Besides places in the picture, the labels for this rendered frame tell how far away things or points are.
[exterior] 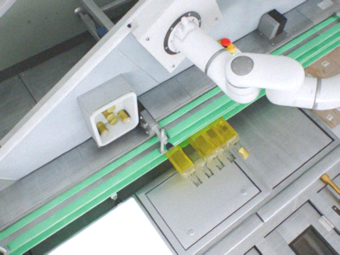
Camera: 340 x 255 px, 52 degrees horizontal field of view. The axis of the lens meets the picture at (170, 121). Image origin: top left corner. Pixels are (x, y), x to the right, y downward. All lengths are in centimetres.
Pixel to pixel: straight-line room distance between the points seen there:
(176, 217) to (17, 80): 105
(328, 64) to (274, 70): 441
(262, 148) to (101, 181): 76
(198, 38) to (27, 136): 63
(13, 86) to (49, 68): 20
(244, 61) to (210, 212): 74
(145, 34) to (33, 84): 98
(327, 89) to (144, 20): 53
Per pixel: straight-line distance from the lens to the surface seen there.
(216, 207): 148
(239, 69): 91
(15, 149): 124
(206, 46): 104
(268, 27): 161
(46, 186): 135
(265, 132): 172
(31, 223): 135
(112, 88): 117
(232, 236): 147
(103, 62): 112
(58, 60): 195
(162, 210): 146
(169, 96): 136
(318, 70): 520
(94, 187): 134
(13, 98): 186
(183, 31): 108
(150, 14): 104
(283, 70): 91
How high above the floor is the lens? 143
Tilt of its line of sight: 23 degrees down
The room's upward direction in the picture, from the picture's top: 140 degrees clockwise
